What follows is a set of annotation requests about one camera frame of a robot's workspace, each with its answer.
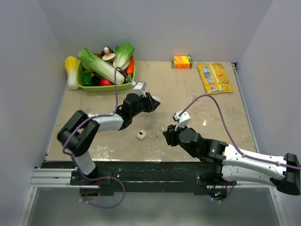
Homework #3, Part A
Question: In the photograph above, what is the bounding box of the dark eggplant toy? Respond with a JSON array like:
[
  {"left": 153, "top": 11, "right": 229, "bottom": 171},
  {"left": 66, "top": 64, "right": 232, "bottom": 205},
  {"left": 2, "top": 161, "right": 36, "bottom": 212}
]
[{"left": 90, "top": 75, "right": 101, "bottom": 87}]

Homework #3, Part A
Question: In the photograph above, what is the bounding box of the yellow cabbage toy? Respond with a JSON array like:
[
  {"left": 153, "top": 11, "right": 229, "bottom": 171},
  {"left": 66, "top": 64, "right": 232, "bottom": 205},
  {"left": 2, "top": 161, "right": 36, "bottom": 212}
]
[{"left": 64, "top": 56, "right": 80, "bottom": 90}]

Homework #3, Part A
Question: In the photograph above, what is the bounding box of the orange green small box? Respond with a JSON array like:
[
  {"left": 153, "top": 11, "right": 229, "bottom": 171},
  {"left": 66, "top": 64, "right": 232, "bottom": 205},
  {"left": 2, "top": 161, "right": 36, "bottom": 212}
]
[{"left": 171, "top": 56, "right": 192, "bottom": 69}]

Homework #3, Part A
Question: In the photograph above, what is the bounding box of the yellow snack package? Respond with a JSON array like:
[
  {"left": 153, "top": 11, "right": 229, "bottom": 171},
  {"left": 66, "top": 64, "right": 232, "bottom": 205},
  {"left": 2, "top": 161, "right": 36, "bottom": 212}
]
[{"left": 197, "top": 63, "right": 234, "bottom": 95}]

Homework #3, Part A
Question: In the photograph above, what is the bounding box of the small green cabbage toy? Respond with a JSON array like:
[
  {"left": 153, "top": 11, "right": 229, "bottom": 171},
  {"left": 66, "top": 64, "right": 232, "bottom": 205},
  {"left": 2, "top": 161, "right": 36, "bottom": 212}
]
[{"left": 113, "top": 42, "right": 135, "bottom": 70}]

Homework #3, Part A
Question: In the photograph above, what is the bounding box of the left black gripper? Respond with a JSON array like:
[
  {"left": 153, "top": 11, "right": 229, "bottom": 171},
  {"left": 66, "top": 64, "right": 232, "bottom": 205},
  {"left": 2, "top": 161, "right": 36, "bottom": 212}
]
[{"left": 131, "top": 92, "right": 160, "bottom": 118}]

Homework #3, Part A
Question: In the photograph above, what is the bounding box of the green pepper toy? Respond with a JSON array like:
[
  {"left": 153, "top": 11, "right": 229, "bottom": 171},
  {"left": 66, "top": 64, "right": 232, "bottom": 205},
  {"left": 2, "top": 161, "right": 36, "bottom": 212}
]
[{"left": 82, "top": 73, "right": 92, "bottom": 86}]

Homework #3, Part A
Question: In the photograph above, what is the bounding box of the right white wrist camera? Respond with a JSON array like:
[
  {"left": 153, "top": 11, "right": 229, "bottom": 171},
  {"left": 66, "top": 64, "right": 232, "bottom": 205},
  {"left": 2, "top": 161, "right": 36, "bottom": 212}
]
[{"left": 173, "top": 111, "right": 190, "bottom": 131}]

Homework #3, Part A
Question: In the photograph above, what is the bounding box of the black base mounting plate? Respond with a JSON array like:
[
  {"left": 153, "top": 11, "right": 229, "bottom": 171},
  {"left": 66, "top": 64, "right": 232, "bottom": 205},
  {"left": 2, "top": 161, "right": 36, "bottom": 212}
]
[{"left": 41, "top": 161, "right": 233, "bottom": 198}]

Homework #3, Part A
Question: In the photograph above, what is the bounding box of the beige small charging case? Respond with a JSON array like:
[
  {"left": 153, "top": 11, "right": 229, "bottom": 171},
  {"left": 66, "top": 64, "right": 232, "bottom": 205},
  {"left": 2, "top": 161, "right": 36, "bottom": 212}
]
[{"left": 136, "top": 130, "right": 147, "bottom": 140}]

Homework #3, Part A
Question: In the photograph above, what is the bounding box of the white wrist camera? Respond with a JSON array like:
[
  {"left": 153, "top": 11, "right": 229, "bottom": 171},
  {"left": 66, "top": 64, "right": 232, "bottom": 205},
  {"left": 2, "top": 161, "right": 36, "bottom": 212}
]
[
  {"left": 131, "top": 81, "right": 147, "bottom": 97},
  {"left": 173, "top": 111, "right": 190, "bottom": 131}
]

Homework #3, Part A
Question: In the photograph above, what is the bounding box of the beige mushroom toy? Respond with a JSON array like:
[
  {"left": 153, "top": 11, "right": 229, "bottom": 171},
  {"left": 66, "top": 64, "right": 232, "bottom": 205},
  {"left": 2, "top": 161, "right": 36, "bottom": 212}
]
[{"left": 102, "top": 47, "right": 115, "bottom": 62}]

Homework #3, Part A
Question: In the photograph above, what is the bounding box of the red tomato toy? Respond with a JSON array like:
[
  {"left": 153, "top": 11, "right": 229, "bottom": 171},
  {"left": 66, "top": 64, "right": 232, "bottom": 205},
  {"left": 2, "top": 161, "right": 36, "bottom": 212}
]
[{"left": 100, "top": 78, "right": 114, "bottom": 86}]

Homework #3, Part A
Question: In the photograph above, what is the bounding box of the green plastic basket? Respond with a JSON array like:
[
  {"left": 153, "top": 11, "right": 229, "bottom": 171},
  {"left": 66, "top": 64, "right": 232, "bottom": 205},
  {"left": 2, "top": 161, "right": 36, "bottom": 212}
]
[{"left": 76, "top": 62, "right": 135, "bottom": 92}]

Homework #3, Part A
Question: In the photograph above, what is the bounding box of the large napa cabbage toy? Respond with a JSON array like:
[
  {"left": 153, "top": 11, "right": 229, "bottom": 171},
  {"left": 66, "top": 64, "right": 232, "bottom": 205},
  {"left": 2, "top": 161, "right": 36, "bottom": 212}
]
[{"left": 78, "top": 48, "right": 125, "bottom": 85}]

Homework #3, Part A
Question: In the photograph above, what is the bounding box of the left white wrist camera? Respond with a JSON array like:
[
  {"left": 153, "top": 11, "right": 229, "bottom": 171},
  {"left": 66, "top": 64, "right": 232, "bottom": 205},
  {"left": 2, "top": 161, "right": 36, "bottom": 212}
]
[{"left": 131, "top": 81, "right": 147, "bottom": 97}]

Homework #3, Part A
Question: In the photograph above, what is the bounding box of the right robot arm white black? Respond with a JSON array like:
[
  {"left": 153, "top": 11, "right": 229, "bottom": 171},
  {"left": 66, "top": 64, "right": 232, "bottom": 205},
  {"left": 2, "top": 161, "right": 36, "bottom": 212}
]
[{"left": 163, "top": 125, "right": 301, "bottom": 195}]

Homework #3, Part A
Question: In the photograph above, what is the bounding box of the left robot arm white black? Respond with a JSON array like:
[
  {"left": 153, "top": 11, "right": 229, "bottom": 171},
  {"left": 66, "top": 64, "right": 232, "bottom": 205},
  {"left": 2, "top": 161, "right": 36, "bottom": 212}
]
[{"left": 57, "top": 92, "right": 160, "bottom": 185}]

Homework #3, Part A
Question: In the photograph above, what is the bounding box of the orange carrot toy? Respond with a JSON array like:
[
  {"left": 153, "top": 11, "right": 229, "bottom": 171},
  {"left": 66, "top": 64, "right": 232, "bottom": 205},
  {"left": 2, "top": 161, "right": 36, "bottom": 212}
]
[{"left": 126, "top": 56, "right": 135, "bottom": 82}]

